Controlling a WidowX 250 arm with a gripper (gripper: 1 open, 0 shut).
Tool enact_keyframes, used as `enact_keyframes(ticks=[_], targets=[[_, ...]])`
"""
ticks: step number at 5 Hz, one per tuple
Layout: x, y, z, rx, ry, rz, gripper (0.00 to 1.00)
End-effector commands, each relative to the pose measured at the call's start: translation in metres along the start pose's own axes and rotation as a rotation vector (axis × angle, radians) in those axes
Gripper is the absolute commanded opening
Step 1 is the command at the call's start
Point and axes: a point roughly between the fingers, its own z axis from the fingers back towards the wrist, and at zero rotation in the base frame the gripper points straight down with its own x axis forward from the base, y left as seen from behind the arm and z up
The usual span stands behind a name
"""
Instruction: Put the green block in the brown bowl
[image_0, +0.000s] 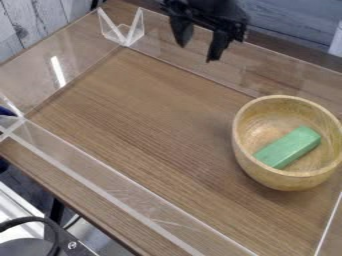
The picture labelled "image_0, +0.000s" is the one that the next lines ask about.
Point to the blue object at left edge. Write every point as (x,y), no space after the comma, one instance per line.
(6,112)

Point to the black metal base plate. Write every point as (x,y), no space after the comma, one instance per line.
(60,244)

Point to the clear acrylic barrier wall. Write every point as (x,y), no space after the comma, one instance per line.
(123,132)

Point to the brown wooden bowl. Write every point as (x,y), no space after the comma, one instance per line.
(267,118)

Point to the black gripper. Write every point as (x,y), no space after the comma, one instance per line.
(221,16)

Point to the black table leg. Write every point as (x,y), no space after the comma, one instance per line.
(56,211)

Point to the green rectangular block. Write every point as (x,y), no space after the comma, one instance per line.
(289,148)

